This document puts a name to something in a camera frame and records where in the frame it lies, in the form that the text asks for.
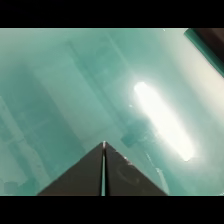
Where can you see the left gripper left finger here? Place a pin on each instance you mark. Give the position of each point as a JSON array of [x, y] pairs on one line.
[[83, 176]]

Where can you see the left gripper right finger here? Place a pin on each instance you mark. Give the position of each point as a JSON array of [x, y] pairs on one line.
[[130, 176]]

